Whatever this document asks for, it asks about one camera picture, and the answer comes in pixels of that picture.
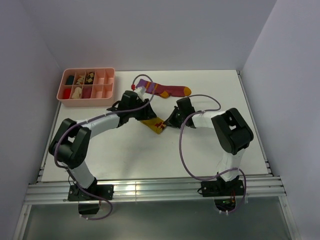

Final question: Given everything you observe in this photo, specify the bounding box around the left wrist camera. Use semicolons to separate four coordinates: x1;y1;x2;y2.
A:
131;84;146;101

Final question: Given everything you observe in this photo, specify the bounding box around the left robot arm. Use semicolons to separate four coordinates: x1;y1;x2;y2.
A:
48;87;157;200

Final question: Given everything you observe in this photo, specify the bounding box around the yellow patterned sock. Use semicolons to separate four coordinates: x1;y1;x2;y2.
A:
140;117;167;135

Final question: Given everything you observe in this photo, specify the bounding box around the cream white rolled sock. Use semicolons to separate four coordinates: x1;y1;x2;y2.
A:
71;87;82;99

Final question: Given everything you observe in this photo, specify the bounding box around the cream orange argyle rolled sock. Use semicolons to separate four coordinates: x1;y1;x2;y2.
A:
75;74;85;85

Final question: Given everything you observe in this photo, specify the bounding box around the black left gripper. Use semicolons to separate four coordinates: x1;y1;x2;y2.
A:
128;99;157;121

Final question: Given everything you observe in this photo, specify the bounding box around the red rolled sock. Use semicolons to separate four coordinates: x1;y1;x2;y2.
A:
62;88;72;100

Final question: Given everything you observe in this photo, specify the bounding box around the dark teal rolled sock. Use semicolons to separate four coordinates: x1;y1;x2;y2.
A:
65;75;75;86

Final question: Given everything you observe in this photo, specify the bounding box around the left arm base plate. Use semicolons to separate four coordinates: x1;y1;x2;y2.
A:
67;184;114;202

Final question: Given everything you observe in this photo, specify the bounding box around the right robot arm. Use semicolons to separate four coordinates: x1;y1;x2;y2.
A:
164;97;254;195

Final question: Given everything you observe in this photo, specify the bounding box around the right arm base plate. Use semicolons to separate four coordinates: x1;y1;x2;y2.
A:
197;179;245;197

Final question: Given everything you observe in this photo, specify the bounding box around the pink compartment organizer box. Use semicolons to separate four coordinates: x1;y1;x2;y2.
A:
56;67;116;107

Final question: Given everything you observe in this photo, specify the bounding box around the maroon purple striped sock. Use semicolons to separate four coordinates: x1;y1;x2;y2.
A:
131;79;192;99

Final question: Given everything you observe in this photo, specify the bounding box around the aluminium front rail frame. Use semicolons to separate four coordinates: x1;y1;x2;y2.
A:
23;174;287;206

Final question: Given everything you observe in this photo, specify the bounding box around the maroon sock purple toe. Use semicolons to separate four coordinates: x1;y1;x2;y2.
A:
82;87;92;99

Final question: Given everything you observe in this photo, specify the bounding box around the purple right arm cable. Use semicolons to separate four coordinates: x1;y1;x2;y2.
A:
179;93;248;216

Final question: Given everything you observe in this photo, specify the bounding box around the brown yellow argyle sock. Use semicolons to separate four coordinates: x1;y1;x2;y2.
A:
84;71;95;85

